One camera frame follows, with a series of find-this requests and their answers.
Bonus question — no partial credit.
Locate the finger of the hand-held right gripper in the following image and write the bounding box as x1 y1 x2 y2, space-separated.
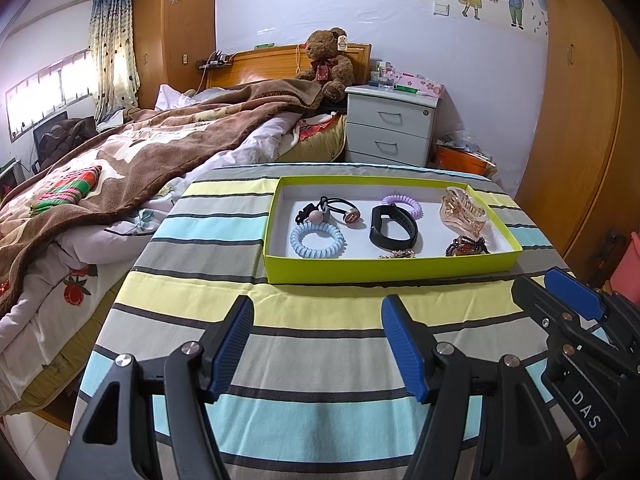
544 266 640 361
511 275 618 376

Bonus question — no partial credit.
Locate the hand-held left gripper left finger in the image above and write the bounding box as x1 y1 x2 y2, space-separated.
55 295 256 480

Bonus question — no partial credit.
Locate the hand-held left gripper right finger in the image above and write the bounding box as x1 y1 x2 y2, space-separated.
381 295 576 480

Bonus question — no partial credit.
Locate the lime green shallow box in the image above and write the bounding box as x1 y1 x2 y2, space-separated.
263 175 523 285

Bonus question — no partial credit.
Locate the dark brown bead bracelet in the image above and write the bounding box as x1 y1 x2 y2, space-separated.
445 236 493 257

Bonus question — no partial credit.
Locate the black smart band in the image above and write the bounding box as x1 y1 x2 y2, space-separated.
370 204 419 252

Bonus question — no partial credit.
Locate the light blue spiral hair tie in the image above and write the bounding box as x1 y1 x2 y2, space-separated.
290 222 346 260

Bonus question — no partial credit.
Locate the purple spiral hair tie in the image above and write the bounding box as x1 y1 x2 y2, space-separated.
381 191 421 218

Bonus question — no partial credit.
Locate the pink plastic object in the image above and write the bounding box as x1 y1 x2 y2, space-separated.
612 232 640 306

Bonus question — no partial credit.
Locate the striped table cloth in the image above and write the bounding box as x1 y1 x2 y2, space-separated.
70 162 640 480

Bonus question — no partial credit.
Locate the clear pink hair claw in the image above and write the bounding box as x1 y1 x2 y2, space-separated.
440 186 491 237

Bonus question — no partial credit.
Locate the wooden wardrobe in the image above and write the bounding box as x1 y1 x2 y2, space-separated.
515 0 640 281

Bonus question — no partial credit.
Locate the orange box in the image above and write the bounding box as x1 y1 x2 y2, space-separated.
434 142 493 177

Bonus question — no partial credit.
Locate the clear plastic bag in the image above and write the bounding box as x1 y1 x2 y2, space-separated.
437 130 498 158

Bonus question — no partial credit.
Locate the white floral duvet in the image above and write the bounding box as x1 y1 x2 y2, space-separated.
0 110 301 366

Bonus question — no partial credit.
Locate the brown plush blanket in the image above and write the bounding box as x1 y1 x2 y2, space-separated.
0 79 323 318

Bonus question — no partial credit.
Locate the white nightstand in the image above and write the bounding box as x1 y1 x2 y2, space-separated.
345 84 441 167

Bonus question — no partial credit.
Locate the red yellow pillow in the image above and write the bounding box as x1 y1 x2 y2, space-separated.
292 112 348 163

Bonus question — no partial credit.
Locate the red green plaid cloth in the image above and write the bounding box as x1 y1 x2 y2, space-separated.
29 166 103 217

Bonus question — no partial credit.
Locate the pink floral box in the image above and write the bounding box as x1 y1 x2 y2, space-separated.
395 72 446 97

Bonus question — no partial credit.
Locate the white pillow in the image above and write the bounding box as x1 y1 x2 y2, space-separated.
154 85 201 111

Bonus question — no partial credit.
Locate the dark cloth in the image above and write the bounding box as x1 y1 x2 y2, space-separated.
32 116 98 171

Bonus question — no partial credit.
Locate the clear plastic container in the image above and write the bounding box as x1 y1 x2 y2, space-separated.
370 60 401 86

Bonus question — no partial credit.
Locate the wooden headboard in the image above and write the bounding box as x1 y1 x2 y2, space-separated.
200 42 373 96

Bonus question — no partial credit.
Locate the brown teddy bear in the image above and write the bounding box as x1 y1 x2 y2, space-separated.
294 27 356 111

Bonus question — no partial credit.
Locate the dotted curtain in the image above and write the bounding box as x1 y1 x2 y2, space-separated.
87 0 142 126

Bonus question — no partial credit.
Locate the window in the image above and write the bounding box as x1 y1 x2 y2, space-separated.
5 49 93 143

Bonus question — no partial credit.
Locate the tall wooden cabinet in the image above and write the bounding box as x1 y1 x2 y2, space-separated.
132 0 218 111

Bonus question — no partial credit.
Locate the black hair tie brown charm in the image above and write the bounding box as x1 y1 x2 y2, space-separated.
315 196 362 227

